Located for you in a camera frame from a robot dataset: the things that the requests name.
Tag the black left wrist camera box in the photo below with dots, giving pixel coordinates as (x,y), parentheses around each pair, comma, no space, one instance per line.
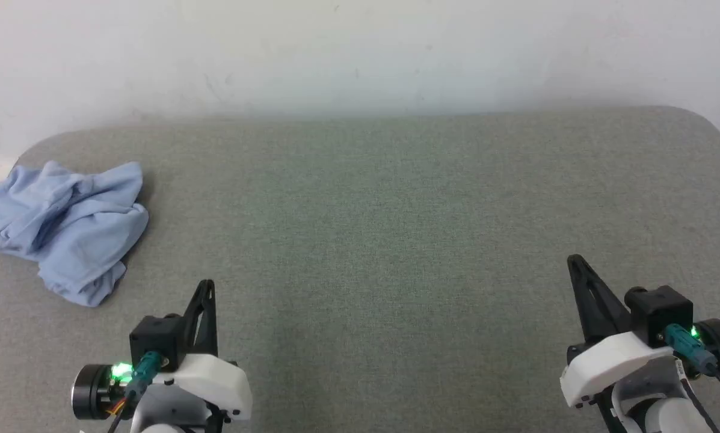
(155,337)

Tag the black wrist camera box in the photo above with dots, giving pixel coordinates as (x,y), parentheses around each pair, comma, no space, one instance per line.
(660,313)
(155,337)

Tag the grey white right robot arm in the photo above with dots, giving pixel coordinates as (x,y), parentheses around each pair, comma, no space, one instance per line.
(654,415)

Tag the grey fabric sofa seat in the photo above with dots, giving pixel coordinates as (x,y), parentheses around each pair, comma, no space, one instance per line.
(366,240)

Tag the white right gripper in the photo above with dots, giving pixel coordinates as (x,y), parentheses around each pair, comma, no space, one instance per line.
(606,364)

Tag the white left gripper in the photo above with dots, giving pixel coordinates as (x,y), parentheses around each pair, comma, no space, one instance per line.
(221,385)

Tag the light blue white shirt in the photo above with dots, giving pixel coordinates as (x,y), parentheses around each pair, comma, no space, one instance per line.
(65,228)

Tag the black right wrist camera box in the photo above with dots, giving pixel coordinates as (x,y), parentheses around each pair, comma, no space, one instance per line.
(660,313)

